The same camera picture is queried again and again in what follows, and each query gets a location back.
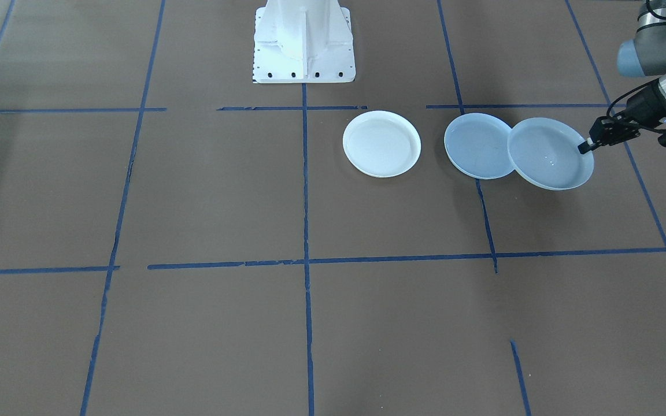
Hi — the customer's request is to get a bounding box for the pale blue round plate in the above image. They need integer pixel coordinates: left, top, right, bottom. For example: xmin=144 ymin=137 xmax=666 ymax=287
xmin=507 ymin=117 xmax=595 ymax=191

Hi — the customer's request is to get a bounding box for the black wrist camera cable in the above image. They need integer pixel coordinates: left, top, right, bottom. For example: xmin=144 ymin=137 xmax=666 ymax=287
xmin=606 ymin=80 xmax=660 ymax=119

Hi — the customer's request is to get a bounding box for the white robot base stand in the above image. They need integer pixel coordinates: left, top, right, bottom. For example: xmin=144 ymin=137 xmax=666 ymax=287
xmin=252 ymin=0 xmax=357 ymax=84

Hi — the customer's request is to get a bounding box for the light blue round plate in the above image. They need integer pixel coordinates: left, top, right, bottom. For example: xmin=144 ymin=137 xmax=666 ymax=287
xmin=444 ymin=113 xmax=513 ymax=180

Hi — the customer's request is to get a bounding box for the white round plate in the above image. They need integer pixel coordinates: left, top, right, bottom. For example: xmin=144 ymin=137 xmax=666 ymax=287
xmin=343 ymin=110 xmax=422 ymax=179

